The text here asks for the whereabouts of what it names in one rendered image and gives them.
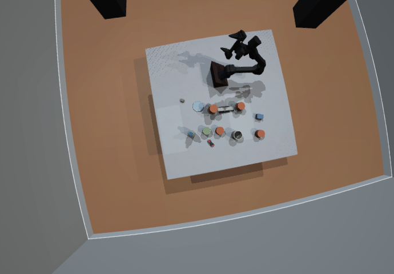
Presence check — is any brown cylinder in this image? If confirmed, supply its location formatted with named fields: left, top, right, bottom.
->
left=215, top=127, right=224, bottom=135
left=208, top=104, right=218, bottom=114
left=255, top=130, right=265, bottom=138
left=235, top=102, right=245, bottom=111

